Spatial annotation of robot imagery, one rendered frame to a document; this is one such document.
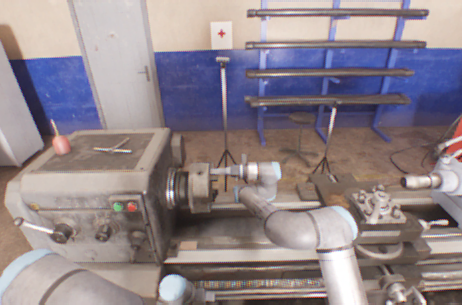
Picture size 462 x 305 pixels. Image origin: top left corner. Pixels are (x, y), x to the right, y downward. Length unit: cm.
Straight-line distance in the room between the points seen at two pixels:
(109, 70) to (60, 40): 82
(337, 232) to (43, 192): 110
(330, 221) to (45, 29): 464
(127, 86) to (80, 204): 341
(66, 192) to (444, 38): 514
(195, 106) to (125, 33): 149
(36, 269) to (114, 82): 407
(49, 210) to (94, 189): 24
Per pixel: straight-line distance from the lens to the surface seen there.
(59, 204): 124
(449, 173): 168
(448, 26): 521
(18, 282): 58
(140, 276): 136
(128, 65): 434
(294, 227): 80
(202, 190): 118
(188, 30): 408
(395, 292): 133
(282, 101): 384
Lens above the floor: 189
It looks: 30 degrees down
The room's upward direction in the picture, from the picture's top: 2 degrees counter-clockwise
